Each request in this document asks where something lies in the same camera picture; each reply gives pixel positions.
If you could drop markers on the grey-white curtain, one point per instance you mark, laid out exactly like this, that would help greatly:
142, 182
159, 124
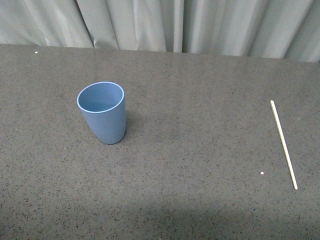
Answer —
258, 28

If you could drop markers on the blue plastic cup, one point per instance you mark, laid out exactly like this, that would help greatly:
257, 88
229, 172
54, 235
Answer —
103, 106

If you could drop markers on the light wooden chopstick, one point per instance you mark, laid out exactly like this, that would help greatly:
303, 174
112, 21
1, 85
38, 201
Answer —
283, 143

